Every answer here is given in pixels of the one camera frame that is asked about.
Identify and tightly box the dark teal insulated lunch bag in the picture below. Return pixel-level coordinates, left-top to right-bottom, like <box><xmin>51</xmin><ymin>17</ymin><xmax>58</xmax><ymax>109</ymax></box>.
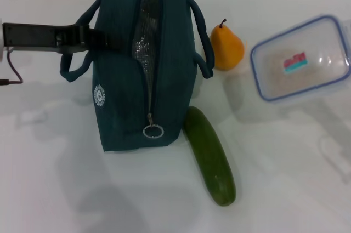
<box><xmin>60</xmin><ymin>0</ymin><xmax>215</xmax><ymax>154</ymax></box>

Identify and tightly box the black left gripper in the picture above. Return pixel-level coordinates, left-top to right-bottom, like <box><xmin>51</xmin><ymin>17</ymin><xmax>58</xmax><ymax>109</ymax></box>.
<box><xmin>2</xmin><ymin>22</ymin><xmax>128</xmax><ymax>53</ymax></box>

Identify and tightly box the left arm cable with connector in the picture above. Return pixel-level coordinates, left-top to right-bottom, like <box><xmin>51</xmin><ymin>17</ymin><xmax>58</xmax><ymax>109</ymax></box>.
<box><xmin>0</xmin><ymin>48</ymin><xmax>24</xmax><ymax>87</ymax></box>

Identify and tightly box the yellow orange pear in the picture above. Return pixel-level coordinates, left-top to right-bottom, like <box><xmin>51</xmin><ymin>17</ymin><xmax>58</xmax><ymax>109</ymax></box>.
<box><xmin>210</xmin><ymin>18</ymin><xmax>245</xmax><ymax>71</ymax></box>

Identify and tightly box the green cucumber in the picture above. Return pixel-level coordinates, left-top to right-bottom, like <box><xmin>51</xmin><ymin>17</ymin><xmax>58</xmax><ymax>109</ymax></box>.
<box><xmin>183</xmin><ymin>106</ymin><xmax>237</xmax><ymax>207</ymax></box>

